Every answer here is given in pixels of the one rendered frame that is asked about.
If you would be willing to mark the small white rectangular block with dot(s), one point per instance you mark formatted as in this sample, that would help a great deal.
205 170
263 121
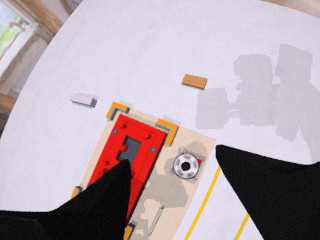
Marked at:
80 99

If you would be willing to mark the black wheel with grey hub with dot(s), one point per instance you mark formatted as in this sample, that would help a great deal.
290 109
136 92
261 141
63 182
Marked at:
186 158

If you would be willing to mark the yellow rectangular outline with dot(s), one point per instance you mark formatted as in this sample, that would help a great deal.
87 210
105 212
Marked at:
202 207

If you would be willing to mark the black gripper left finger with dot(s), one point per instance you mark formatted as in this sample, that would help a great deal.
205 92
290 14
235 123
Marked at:
97 213

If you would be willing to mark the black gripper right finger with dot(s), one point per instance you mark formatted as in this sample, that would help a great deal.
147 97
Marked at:
282 198

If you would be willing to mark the light brown wooden block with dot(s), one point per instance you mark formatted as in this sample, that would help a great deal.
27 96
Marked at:
194 81

